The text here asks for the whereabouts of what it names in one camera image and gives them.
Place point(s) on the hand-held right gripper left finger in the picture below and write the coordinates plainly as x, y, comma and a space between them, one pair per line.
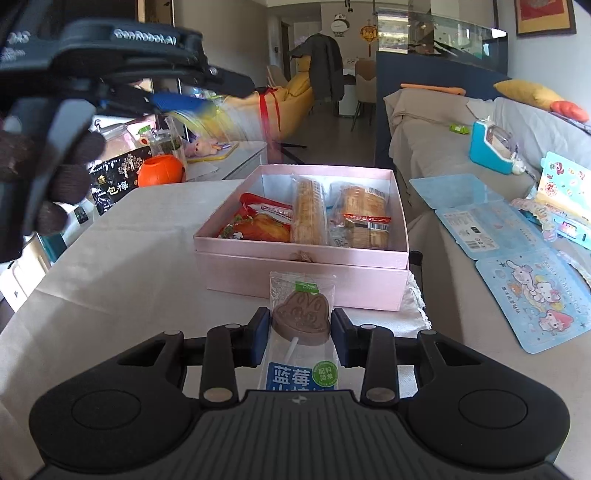
261, 334

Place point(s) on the orange pillow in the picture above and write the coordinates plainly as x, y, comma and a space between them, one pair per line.
570, 110

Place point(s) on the dining chair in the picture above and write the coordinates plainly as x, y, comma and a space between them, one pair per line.
365, 83

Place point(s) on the black packet with tree print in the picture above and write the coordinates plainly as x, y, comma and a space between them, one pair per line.
117, 177

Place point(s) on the glass jar with lid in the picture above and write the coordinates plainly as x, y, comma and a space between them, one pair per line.
122, 136

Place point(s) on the framed picture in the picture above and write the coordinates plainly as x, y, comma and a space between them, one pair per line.
545, 16

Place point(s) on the wafer biscuit packet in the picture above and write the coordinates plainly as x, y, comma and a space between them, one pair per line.
364, 212

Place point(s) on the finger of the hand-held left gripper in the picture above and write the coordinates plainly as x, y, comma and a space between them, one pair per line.
226, 83
175, 102

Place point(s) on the yellow pillow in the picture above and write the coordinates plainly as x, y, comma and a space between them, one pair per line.
531, 92

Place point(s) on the teal thermos bottle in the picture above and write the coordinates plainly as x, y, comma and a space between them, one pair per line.
53, 244

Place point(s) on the chocolate lollipop packet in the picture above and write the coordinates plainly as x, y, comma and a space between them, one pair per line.
302, 314

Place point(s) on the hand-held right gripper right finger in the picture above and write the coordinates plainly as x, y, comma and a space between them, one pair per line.
339, 337

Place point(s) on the red hanging ornament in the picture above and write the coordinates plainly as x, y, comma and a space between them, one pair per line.
368, 31

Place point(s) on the panda wall decoration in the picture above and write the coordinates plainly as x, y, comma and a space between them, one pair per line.
339, 22

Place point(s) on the person's left hand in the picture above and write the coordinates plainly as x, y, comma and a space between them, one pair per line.
74, 182

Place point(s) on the large red snack packet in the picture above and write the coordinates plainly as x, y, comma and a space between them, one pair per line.
258, 224

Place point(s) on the dark coat on rack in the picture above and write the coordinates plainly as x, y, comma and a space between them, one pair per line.
323, 64

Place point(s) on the pink plush toy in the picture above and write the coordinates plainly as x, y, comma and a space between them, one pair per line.
201, 147

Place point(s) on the red ribbon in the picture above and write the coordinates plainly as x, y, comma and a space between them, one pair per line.
265, 110

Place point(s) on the yellow tray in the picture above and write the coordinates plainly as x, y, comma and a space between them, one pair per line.
226, 150

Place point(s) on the yellow plush sofa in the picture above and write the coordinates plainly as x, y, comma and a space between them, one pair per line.
295, 92

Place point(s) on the clear cracker packet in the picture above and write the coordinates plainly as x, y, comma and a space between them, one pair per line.
309, 212

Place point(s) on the teal toy machine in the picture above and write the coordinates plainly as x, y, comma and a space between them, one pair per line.
485, 147

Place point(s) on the pink gift box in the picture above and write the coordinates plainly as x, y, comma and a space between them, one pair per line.
240, 277

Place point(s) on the light blue plastic card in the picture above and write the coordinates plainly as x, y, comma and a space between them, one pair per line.
475, 217

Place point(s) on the white coffee table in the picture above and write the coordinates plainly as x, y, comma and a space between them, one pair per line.
240, 164

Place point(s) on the colourful sticker book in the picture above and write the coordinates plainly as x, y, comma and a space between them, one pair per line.
568, 184

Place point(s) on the orange carrot plush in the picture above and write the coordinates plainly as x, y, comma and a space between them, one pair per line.
431, 88

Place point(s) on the orange pumpkin bucket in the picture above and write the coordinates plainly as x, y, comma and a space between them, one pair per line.
159, 171

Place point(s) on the dark blue cabinet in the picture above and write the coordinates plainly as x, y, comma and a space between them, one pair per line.
383, 115

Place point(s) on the glass fish tank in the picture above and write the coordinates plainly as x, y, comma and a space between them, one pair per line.
438, 39

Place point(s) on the small green toy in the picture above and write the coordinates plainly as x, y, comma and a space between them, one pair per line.
459, 129

